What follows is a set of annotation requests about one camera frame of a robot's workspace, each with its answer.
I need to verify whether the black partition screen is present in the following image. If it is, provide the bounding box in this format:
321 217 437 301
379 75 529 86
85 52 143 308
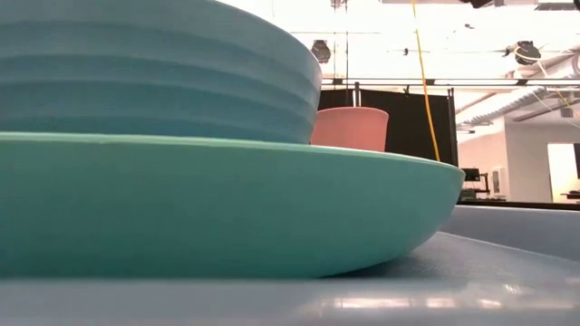
316 88 459 168

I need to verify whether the yellow hanging cable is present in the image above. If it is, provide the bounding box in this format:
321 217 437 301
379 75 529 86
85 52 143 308
410 0 442 163

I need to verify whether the ceiling reel with yellow cable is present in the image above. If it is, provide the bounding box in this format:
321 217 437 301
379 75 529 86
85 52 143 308
514 40 543 67

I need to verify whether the pink plastic cup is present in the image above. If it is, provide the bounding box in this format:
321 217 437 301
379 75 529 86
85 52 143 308
310 106 391 154

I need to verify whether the white wall cabinet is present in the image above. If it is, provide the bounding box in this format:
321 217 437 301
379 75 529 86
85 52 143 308
491 167 511 198

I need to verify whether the ceiling track rail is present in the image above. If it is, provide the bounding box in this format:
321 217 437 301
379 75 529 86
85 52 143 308
320 77 580 89

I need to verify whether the blue plastic tray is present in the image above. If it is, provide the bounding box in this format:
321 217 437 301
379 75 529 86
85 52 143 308
0 206 580 326

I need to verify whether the teal round plate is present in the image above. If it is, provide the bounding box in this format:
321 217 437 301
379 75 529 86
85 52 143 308
0 131 467 280

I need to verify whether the black ceiling cable reel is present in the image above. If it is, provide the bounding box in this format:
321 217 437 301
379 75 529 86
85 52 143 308
310 39 333 65

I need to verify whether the blue ribbed bowl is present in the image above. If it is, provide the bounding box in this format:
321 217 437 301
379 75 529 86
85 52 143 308
0 0 324 146

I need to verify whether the black aluminium table frame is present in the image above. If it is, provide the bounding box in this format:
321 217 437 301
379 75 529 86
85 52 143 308
457 199 580 212

